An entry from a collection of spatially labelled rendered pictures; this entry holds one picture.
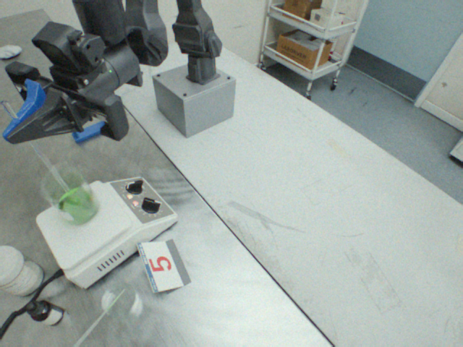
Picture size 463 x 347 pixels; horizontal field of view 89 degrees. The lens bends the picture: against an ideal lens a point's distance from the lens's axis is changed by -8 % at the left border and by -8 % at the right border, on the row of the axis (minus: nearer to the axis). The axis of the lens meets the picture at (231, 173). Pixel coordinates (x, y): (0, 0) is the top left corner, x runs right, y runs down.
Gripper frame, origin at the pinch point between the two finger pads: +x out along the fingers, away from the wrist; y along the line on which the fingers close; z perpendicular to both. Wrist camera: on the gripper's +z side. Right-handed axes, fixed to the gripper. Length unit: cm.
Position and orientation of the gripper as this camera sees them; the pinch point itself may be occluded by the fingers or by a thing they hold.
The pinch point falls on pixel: (32, 121)
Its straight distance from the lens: 37.4
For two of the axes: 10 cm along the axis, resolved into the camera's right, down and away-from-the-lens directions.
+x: -4.1, 6.9, -5.9
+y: 9.1, 3.6, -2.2
